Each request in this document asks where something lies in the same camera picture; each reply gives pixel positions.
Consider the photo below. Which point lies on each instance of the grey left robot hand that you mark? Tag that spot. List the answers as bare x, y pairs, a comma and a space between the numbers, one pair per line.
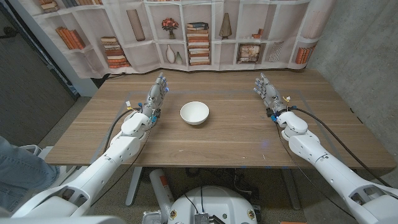
155, 96

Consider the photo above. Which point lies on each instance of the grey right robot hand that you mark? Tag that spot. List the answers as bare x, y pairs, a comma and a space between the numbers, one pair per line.
270, 95

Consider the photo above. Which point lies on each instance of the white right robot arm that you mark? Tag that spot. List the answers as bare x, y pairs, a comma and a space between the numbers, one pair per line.
329, 168

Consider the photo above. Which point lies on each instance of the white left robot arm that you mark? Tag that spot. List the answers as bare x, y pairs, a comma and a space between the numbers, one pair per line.
102, 161

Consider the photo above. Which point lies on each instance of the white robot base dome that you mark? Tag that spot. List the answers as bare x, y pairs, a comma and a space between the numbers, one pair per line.
217, 205

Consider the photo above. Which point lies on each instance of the white bowl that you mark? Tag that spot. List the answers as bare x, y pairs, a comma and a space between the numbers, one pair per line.
194, 113

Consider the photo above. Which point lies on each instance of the printed bookshelf backdrop cloth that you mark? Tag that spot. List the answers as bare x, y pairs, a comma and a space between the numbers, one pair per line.
140, 56

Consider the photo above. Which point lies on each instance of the white table leg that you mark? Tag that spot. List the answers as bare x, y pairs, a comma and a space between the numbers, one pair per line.
133, 186

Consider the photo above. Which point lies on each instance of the grey table leg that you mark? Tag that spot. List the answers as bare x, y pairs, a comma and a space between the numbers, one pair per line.
291, 189

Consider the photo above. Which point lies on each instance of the foil tray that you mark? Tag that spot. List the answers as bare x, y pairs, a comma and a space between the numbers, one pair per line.
152, 217

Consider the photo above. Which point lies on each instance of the white platform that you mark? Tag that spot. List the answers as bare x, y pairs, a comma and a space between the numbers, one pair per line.
46, 154

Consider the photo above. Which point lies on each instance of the orange object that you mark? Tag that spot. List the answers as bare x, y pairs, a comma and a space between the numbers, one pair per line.
292, 222

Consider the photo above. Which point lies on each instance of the grey heatsink module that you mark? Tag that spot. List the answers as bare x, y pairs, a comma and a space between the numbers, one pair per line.
201, 218

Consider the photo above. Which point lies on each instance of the person's leg in jeans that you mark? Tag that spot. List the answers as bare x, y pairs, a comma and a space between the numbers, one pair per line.
18, 168

